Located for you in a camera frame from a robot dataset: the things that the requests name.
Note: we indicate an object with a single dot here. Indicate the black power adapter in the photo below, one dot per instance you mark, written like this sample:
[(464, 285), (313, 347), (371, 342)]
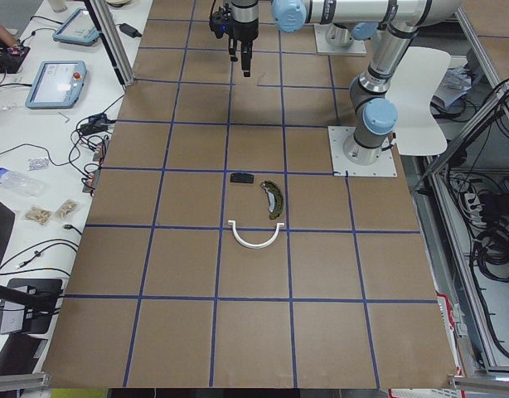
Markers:
[(129, 30)]

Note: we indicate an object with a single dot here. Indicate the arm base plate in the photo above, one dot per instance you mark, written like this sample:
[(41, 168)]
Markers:
[(351, 160), (337, 41)]

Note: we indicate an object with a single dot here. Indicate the bag of wooden parts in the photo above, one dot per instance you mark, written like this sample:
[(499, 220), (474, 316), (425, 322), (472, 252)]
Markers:
[(37, 214)]

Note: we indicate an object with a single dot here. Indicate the white plastic chair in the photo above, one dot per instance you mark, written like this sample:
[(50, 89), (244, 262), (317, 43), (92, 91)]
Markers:
[(412, 87)]

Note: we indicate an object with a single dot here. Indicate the black brake pad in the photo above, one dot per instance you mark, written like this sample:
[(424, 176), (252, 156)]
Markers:
[(242, 177)]

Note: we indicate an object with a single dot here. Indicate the aluminium frame post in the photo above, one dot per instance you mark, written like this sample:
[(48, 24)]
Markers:
[(105, 25)]

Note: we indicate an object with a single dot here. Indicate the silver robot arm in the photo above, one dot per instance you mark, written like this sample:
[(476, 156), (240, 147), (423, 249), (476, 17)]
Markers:
[(376, 116)]

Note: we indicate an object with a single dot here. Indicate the far blue teach pendant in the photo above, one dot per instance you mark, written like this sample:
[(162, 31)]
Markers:
[(78, 29)]

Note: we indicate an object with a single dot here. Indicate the grey dock with cables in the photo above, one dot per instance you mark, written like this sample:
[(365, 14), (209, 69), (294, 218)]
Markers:
[(28, 305)]

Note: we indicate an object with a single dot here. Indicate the white curved plastic bracket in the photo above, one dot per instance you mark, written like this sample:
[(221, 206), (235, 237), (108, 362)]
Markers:
[(255, 240)]

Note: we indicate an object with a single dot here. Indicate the blue teach pendant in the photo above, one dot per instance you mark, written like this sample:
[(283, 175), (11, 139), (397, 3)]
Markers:
[(57, 85), (78, 29)]

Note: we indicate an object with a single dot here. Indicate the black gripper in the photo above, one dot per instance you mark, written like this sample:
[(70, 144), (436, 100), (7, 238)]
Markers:
[(242, 30)]

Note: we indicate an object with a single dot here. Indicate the near blue teach pendant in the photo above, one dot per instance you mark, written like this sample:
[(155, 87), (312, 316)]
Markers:
[(57, 85)]

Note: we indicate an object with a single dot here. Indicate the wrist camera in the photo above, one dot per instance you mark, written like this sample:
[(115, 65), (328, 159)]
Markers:
[(219, 20)]

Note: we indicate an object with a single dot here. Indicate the clear plastic water bottle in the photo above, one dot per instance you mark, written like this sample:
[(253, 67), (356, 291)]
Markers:
[(20, 183)]

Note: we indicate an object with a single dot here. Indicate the olive green brake shoe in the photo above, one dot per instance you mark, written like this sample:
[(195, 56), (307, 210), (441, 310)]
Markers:
[(275, 198)]

